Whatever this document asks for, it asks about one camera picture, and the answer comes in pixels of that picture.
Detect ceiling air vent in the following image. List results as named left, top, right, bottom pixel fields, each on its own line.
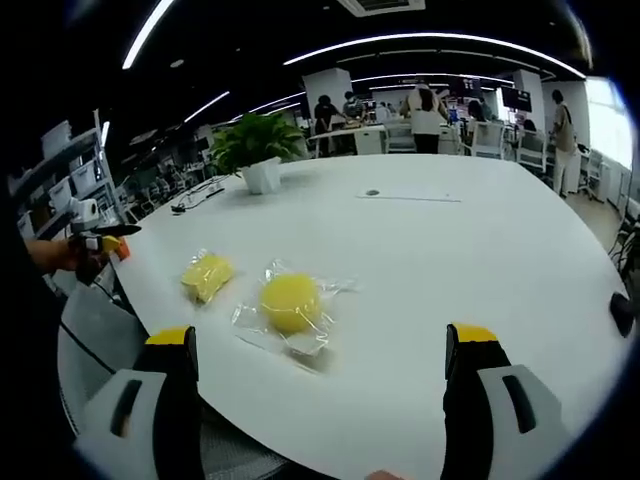
left=336, top=0, right=427, bottom=18

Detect white table cable cover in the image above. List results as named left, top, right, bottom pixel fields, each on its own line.
left=355, top=185, right=463, bottom=204

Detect person's left hand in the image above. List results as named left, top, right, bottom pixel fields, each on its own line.
left=59, top=234, right=105, bottom=287

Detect white office chair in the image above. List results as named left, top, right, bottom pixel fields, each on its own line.
left=516, top=128, right=550, bottom=177
left=468, top=120, right=507, bottom=161

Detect storage shelf with bins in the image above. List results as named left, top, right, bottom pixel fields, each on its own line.
left=7, top=109, right=129, bottom=242

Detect round yellow silicone block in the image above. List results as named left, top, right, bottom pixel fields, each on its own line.
left=229, top=258, right=362, bottom=372

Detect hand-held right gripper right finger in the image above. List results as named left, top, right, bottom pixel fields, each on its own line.
left=440, top=322, right=572, bottom=480

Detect thin black cable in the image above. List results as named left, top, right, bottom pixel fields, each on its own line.
left=59, top=319, right=117, bottom=375

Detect black cables on table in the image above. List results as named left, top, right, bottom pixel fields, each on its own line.
left=169, top=180, right=227, bottom=215

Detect rectangular yellow silicone block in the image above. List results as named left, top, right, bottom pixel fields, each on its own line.
left=178, top=248, right=238, bottom=307

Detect dark wall monitor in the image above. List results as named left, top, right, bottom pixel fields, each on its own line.
left=501, top=86, right=535, bottom=112

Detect green potted plant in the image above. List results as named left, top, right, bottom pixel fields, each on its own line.
left=208, top=113, right=307, bottom=196

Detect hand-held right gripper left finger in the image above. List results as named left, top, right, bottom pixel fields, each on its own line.
left=74, top=325, right=203, bottom=480

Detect black object at table edge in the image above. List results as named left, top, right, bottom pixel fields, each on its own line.
left=609, top=291, right=636, bottom=339

